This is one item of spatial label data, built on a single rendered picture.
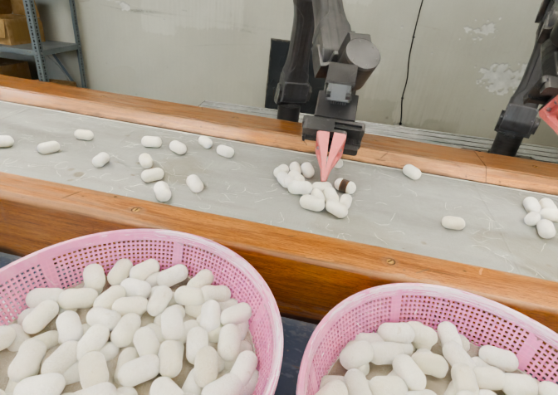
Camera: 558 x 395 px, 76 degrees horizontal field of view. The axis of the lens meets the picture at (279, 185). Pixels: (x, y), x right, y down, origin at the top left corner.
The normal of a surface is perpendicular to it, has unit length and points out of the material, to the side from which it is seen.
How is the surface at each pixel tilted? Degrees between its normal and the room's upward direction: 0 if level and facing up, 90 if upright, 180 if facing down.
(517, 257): 0
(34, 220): 90
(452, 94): 90
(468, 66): 90
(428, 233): 0
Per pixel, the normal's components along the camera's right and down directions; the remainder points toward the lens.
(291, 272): -0.19, 0.44
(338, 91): -0.16, 0.21
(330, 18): 0.21, -0.31
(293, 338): 0.11, -0.88
